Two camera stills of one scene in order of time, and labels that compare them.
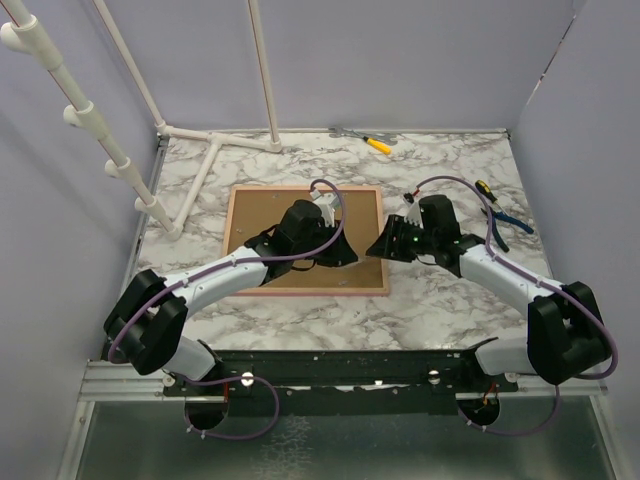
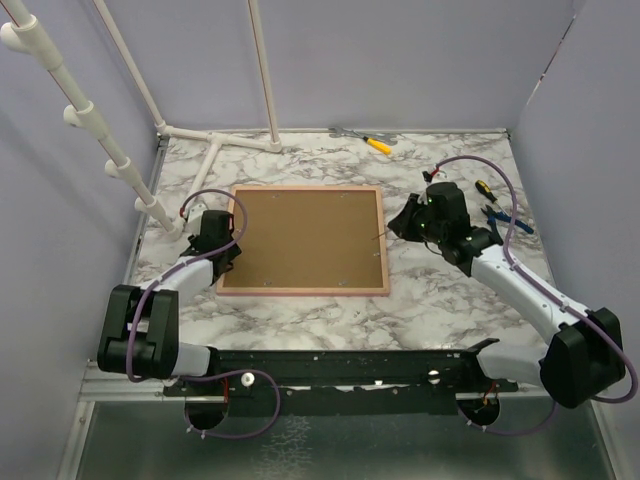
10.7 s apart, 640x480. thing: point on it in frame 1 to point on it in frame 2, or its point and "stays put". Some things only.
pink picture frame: [251, 210] stays put
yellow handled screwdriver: [377, 145] stays put
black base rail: [343, 383] stays put
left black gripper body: [329, 257] to [232, 251]
